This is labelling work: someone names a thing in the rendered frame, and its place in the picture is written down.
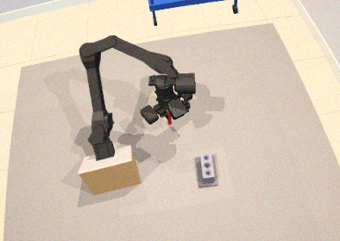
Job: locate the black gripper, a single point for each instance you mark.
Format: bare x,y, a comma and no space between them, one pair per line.
150,115

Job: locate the red peg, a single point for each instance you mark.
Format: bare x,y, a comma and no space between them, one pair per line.
169,118

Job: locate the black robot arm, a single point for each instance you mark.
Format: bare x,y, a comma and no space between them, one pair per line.
102,121

